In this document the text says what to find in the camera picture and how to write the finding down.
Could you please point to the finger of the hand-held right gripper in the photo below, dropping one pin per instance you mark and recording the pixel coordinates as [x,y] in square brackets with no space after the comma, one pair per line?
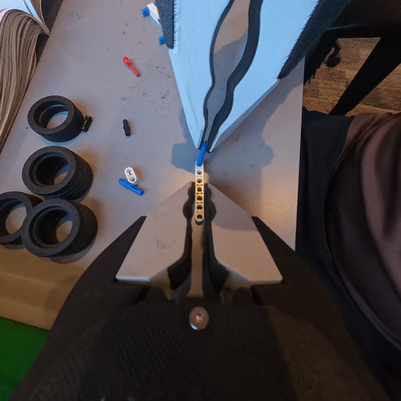
[275,40]
[194,62]

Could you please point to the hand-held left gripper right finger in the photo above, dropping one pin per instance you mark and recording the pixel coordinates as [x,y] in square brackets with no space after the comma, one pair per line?
[241,247]

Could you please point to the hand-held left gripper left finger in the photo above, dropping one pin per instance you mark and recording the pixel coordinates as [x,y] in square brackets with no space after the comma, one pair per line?
[156,244]

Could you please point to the blue plastic connector pin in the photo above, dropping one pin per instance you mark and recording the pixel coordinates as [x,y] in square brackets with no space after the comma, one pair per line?
[202,153]
[123,182]

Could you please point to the white holed brick beam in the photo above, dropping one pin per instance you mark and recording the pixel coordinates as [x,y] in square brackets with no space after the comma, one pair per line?
[199,175]

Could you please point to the black plastic connector pin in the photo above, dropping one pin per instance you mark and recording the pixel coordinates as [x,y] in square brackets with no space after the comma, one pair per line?
[126,127]
[87,123]

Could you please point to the grey desk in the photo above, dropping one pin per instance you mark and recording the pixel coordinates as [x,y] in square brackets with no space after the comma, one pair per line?
[94,94]

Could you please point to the red plastic axle pin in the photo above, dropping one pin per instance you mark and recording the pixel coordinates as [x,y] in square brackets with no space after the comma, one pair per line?
[131,66]

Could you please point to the black chair base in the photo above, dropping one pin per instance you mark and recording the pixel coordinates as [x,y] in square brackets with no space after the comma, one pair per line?
[369,69]

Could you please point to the white beam assembly with pins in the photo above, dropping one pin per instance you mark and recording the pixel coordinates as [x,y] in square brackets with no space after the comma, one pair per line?
[153,11]

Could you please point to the white small connector piece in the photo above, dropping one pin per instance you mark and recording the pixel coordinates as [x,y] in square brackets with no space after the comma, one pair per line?
[131,174]

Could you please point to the black rubber toy tyre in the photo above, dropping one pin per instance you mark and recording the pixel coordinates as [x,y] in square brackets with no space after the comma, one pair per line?
[6,238]
[69,128]
[81,241]
[80,184]

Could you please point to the person's torso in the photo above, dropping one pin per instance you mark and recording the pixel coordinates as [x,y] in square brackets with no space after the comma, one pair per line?
[360,219]

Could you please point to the open instruction booklet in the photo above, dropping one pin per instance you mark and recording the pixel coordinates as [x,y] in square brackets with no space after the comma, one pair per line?
[15,62]

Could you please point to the green plastic bin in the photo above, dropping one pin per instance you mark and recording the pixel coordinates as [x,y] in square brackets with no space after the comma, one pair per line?
[18,360]

